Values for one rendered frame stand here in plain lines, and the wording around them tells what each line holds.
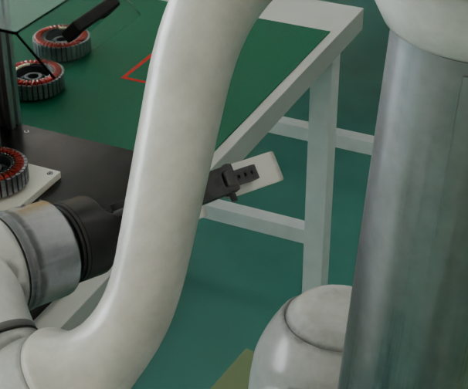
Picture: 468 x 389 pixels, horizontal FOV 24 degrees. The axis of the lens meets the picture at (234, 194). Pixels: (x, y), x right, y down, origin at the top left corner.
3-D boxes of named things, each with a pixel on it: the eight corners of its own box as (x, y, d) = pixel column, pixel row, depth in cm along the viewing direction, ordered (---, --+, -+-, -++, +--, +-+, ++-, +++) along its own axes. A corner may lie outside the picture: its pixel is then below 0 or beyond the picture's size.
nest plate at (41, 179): (61, 177, 176) (60, 170, 176) (5, 225, 165) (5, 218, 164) (-18, 157, 182) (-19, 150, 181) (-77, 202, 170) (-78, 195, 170)
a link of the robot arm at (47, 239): (-35, 228, 101) (22, 211, 105) (1, 323, 100) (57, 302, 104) (5, 201, 94) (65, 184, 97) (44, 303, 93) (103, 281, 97)
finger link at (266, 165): (214, 170, 104) (218, 167, 104) (269, 152, 109) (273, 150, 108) (225, 200, 104) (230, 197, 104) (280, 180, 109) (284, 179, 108)
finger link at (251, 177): (207, 180, 103) (225, 170, 101) (248, 166, 106) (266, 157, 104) (213, 194, 103) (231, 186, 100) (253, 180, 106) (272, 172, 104)
